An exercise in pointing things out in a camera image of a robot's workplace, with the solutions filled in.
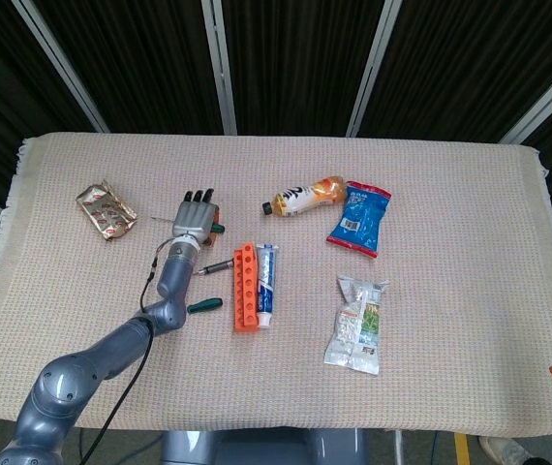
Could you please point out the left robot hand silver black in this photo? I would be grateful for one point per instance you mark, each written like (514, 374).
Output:
(196, 220)

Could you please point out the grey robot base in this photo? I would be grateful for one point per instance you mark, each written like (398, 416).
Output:
(256, 450)

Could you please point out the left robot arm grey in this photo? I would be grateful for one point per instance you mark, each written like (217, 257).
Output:
(111, 353)

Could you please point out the orange drill bit holder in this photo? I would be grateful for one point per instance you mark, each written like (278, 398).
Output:
(244, 290)

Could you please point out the gold foil packet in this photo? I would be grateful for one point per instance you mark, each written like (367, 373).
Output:
(106, 210)

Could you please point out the white blue toothpaste tube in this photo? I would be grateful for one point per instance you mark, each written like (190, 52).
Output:
(266, 281)

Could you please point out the white sneaker shoe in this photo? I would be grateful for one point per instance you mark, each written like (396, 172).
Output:
(506, 450)

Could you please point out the orange drink plastic bottle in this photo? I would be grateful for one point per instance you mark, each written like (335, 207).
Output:
(305, 196)

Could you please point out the blue snack bag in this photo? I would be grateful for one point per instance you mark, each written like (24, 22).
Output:
(358, 220)

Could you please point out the white green snack bag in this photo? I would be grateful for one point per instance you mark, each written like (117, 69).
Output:
(353, 329)

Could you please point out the beige woven tablecloth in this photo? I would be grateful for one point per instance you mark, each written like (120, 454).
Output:
(305, 397)

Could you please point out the white partition frame post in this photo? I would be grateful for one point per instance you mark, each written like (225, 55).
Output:
(221, 68)
(542, 109)
(372, 68)
(67, 72)

